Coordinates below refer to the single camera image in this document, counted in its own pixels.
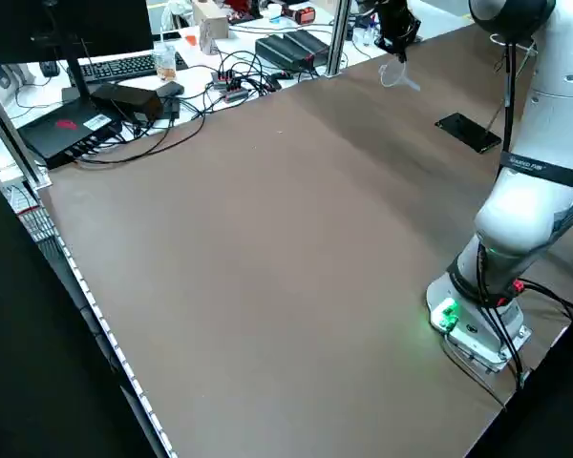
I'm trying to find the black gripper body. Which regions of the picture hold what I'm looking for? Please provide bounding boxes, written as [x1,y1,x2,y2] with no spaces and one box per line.
[377,0,422,52]

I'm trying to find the small clear bottle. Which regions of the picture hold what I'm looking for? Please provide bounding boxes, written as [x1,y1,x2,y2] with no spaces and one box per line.
[362,13,381,48]

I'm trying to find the black power supply box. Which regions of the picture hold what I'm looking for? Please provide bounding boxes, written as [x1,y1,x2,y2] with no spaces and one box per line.
[255,35,312,68]
[285,29,333,62]

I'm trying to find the brown cardboard box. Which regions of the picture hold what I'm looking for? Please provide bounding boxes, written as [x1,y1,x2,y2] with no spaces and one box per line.
[192,1,230,56]

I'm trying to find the small black adapter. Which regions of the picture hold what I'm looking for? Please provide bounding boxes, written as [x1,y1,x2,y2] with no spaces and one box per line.
[156,80,186,98]

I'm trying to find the clear plastic drink cup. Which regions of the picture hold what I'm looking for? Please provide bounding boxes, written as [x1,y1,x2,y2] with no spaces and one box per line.
[152,40,179,81]

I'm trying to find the black power brick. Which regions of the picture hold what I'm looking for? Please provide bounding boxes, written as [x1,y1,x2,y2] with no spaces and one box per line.
[90,84,164,123]

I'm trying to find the black keyboard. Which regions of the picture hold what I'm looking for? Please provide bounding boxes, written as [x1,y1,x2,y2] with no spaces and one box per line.
[68,52,190,86]

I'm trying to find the black computer monitor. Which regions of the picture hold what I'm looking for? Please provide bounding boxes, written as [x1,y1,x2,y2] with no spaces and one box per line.
[0,0,155,104]

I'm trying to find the black computer box red logo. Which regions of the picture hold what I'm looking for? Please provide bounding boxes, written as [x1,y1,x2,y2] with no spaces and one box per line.
[16,100,125,171]

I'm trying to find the aluminium frame post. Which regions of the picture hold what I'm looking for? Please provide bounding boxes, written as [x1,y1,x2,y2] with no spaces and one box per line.
[325,0,352,78]
[0,71,52,188]

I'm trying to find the black base metal ring stand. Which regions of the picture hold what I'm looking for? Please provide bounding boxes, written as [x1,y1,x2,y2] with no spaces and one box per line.
[434,31,539,155]

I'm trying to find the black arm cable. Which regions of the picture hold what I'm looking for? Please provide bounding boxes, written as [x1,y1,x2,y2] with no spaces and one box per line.
[475,40,526,392]

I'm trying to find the black arm foot cables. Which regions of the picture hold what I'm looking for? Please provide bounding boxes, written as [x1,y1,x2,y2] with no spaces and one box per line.
[515,280,573,321]

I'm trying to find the long black looping cable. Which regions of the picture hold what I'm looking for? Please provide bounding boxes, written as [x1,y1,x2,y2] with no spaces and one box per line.
[74,102,207,167]

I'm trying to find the white wire rack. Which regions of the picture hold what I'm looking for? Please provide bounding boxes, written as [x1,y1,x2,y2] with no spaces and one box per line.
[7,183,61,244]

